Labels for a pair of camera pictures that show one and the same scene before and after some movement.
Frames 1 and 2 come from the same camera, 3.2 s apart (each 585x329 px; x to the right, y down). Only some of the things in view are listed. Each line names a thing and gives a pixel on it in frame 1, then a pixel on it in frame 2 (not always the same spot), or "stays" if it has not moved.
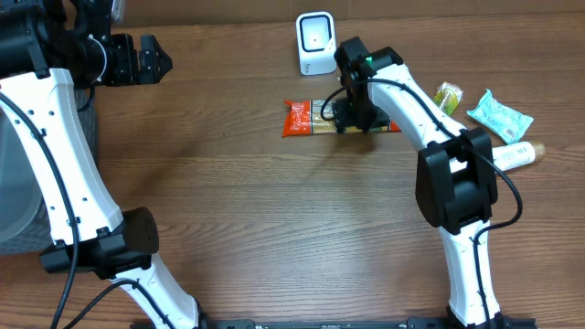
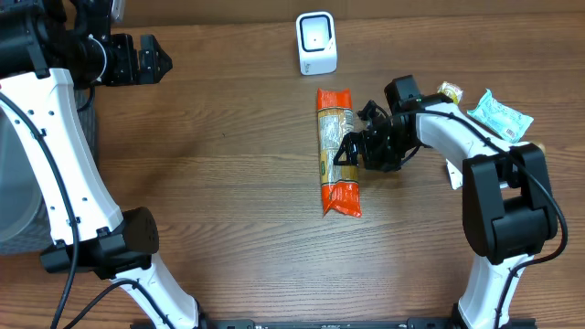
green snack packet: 447,97 stays
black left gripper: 138,59 stays
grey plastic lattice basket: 25,224 stays
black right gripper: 345,120 -> 371,159
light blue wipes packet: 505,119 stays
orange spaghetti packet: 304,117 -> 341,189
